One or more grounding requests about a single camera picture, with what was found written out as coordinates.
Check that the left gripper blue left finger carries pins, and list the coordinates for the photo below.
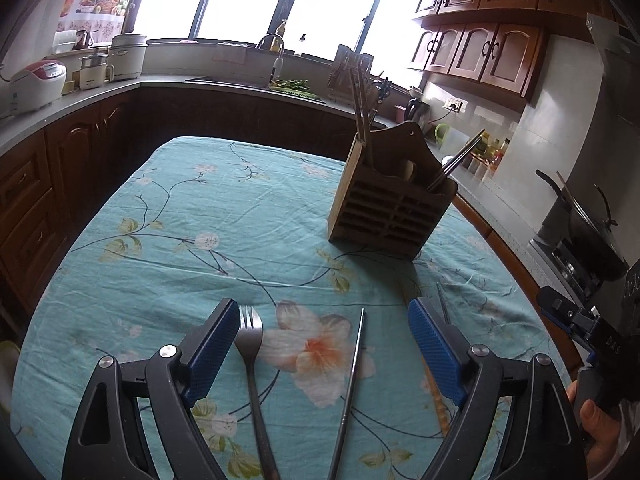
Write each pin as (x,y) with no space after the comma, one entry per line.
(204,349)

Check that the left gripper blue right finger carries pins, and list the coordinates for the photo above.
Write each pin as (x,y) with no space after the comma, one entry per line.
(443,349)

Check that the steel fork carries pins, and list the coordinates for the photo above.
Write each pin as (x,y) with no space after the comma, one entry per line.
(443,303)
(248,341)

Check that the dark metal chopstick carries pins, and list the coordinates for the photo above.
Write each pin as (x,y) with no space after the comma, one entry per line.
(349,395)

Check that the steel spoon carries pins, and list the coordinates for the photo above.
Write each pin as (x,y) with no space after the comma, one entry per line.
(408,170)

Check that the person's right hand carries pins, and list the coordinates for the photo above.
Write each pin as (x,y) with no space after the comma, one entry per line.
(605,434)

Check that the gas stove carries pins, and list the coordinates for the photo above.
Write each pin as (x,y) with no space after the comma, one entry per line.
(579,283)

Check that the teal floral tablecloth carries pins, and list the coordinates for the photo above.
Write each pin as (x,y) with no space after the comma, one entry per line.
(206,219)

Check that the black wok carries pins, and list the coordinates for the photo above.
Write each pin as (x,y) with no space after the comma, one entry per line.
(591,238)

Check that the wooden utensil holder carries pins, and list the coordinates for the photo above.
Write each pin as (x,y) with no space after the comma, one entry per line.
(375,208)

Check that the spice jar rack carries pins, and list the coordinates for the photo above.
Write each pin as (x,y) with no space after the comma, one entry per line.
(479,167)

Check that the white plastic jug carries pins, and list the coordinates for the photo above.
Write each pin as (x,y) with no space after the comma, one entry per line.
(449,140)

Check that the steel electric kettle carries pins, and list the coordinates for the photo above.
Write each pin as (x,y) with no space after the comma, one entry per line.
(417,111)

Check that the knife block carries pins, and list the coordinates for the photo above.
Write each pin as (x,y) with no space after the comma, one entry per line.
(381,91)

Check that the range hood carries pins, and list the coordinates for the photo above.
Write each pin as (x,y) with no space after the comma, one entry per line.
(620,57)

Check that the green vegetable basket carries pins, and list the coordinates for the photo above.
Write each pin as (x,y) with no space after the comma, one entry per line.
(294,87)

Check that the dish rack with boards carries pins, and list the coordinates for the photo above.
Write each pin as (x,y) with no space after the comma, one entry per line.
(344,66)

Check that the small white blender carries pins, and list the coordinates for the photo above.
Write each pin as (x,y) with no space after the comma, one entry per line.
(95,71)

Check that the white electric pot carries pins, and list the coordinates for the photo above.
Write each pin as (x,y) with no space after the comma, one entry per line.
(126,54)

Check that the white red rice cooker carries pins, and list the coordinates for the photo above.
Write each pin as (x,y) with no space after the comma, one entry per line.
(36,85)

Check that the dish soap bottle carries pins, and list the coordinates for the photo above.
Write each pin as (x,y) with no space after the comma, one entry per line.
(277,43)

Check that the upper wooden cabinets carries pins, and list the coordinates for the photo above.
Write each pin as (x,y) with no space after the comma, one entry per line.
(495,49)

